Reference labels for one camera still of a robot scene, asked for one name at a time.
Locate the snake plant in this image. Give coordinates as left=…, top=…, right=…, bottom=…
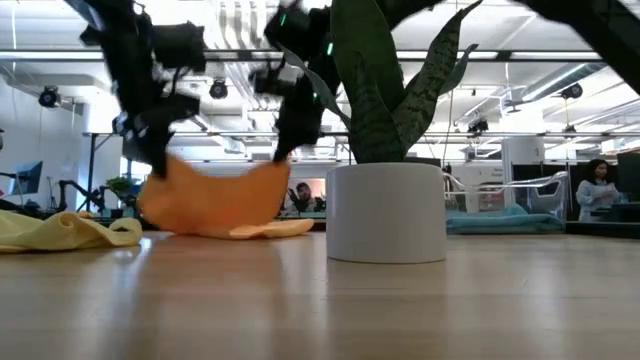
left=279, top=0, right=484, bottom=265

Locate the black background workstation frame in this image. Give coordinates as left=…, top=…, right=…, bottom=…
left=82, top=130, right=126, bottom=214

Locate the black aluminium table frame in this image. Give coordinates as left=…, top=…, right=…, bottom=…
left=0, top=199, right=640, bottom=239

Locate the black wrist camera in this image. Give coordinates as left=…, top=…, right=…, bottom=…
left=164, top=92, right=202, bottom=121
left=248, top=64, right=301, bottom=96

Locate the orange microfiber towel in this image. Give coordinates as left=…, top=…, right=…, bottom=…
left=137, top=154, right=316, bottom=240

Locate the clear plastic bin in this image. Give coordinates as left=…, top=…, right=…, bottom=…
left=442, top=170, right=571, bottom=234

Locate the black screen panel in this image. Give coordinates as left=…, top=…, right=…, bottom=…
left=617, top=152, right=640, bottom=204

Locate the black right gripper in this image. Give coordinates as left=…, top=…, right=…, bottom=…
left=272, top=64, right=346, bottom=163

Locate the tilted computer monitor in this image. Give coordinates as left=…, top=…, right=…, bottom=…
left=12, top=160, right=44, bottom=196

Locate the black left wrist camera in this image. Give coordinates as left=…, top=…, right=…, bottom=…
left=164, top=92, right=202, bottom=121

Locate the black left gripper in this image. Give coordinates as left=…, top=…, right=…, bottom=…
left=112, top=69, right=175, bottom=179

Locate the blue microfiber towel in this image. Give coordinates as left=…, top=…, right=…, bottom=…
left=446, top=203, right=566, bottom=235

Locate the small green background plant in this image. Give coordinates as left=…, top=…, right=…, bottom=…
left=107, top=175, right=134, bottom=201

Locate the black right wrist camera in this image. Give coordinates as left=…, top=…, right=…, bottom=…
left=248, top=64, right=301, bottom=96

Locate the yellow microfiber towel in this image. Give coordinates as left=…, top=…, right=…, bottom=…
left=0, top=209, right=144, bottom=254

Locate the person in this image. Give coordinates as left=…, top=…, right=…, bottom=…
left=287, top=182, right=326, bottom=216
left=574, top=158, right=621, bottom=224

